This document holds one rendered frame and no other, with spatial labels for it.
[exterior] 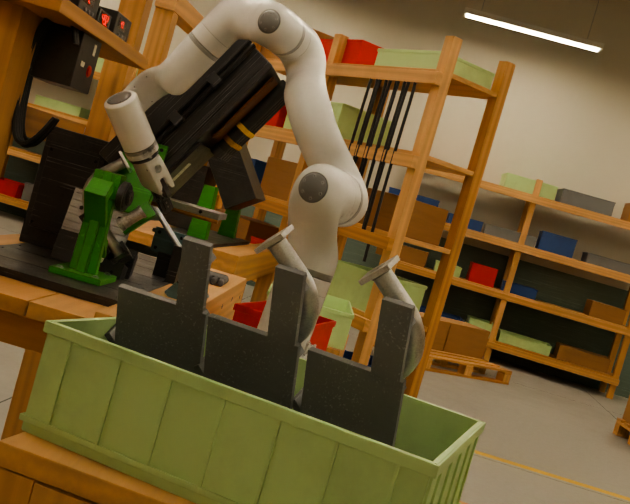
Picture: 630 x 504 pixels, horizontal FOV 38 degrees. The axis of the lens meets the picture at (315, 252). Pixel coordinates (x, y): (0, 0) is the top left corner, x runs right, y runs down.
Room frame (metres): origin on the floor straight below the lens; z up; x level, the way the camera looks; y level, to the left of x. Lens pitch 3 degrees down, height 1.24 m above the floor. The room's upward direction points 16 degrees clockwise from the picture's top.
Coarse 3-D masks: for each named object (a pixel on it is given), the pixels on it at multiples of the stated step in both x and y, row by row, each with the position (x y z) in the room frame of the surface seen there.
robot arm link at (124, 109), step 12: (120, 96) 2.23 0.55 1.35; (132, 96) 2.22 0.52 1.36; (108, 108) 2.21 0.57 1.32; (120, 108) 2.20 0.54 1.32; (132, 108) 2.21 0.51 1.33; (120, 120) 2.21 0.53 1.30; (132, 120) 2.22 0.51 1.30; (144, 120) 2.25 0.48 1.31; (120, 132) 2.24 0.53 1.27; (132, 132) 2.23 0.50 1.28; (144, 132) 2.25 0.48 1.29; (132, 144) 2.25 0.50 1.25; (144, 144) 2.26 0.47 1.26
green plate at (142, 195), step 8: (160, 144) 2.55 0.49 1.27; (160, 152) 2.54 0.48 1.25; (128, 160) 2.53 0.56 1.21; (128, 176) 2.52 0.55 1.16; (136, 176) 2.52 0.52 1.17; (136, 184) 2.52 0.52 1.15; (136, 192) 2.51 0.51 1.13; (144, 192) 2.51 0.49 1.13; (136, 200) 2.51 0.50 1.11; (144, 200) 2.51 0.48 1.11; (128, 208) 2.50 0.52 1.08
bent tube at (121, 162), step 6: (114, 162) 2.50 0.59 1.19; (120, 162) 2.50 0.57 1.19; (126, 162) 2.49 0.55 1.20; (102, 168) 2.49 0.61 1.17; (108, 168) 2.49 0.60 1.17; (114, 168) 2.49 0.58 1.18; (120, 168) 2.50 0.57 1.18; (84, 186) 2.48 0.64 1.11; (108, 234) 2.44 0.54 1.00; (108, 240) 2.44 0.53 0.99; (114, 240) 2.44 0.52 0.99; (108, 246) 2.44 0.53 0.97; (114, 246) 2.44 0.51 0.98; (120, 246) 2.45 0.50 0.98; (114, 252) 2.43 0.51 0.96; (120, 252) 2.43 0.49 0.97
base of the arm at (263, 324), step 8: (320, 280) 1.99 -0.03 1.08; (272, 288) 2.02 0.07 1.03; (320, 288) 1.99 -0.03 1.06; (328, 288) 2.03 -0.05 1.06; (320, 296) 2.00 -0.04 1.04; (320, 304) 2.01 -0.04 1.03; (264, 312) 2.01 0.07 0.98; (264, 320) 2.00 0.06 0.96; (264, 328) 1.99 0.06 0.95; (304, 344) 2.00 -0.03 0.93; (304, 352) 2.01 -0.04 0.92
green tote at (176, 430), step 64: (64, 320) 1.40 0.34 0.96; (64, 384) 1.35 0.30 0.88; (128, 384) 1.31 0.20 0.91; (192, 384) 1.28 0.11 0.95; (128, 448) 1.31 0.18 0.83; (192, 448) 1.28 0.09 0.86; (256, 448) 1.25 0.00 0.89; (320, 448) 1.22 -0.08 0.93; (384, 448) 1.19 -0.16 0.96; (448, 448) 1.28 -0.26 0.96
